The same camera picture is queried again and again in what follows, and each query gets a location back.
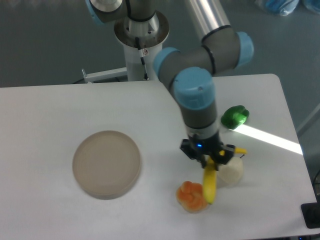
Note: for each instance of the blue plastic bag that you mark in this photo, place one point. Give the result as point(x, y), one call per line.
point(284, 8)

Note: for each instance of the orange knotted bread roll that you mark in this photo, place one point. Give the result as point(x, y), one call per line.
point(190, 196)

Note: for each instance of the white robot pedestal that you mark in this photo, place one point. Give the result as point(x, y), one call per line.
point(141, 41)

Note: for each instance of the beige round plate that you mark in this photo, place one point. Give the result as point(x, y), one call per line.
point(107, 164)

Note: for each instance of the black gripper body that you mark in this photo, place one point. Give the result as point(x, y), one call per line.
point(195, 148)

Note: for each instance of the green bell pepper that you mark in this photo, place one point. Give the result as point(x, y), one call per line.
point(234, 117)

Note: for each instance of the yellow banana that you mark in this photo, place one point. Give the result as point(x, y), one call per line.
point(209, 183)

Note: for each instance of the white horizontal frame bar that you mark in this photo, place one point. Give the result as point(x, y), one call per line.
point(106, 76)

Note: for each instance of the black device at edge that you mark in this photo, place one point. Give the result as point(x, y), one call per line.
point(311, 214)

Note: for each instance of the pale white pear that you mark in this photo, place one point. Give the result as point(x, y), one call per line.
point(230, 174)

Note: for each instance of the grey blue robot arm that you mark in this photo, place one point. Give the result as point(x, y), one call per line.
point(188, 76)

